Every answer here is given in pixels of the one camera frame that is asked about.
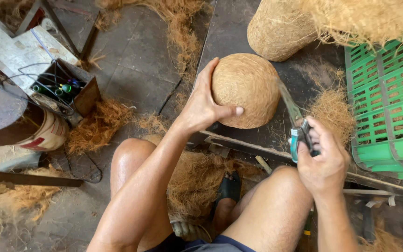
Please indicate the dark blue shorts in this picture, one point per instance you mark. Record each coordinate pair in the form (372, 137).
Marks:
(201, 245)

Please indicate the heap of loose coir fibre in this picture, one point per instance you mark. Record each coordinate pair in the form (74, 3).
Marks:
(373, 19)

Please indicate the green plastic crate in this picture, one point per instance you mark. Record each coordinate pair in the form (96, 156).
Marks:
(387, 105)

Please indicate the dark metal bar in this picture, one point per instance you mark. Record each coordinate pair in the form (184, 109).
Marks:
(26, 179)

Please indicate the person's right hand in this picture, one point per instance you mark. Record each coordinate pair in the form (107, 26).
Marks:
(322, 161)

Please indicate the person's left hand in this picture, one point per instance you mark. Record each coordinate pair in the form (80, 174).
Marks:
(198, 105)

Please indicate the worn white board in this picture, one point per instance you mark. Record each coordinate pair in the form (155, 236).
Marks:
(19, 50)

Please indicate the rusty metal box with bottles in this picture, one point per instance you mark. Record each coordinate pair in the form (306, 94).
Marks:
(65, 89)

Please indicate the pile of coir fibre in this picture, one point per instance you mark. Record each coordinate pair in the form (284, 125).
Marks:
(331, 112)
(201, 182)
(96, 124)

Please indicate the person's legs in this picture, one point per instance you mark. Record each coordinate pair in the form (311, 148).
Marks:
(222, 203)

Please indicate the black sandal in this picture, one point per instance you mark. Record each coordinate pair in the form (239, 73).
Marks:
(227, 190)

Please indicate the white and red bucket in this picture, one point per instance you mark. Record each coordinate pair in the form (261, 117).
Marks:
(47, 131)

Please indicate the round coir fibre ball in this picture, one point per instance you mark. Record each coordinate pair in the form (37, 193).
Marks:
(246, 90)

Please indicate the round brown metal lid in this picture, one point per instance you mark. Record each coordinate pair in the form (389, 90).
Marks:
(2, 112)

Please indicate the large coir fibre pot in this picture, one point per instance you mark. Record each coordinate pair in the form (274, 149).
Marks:
(278, 29)

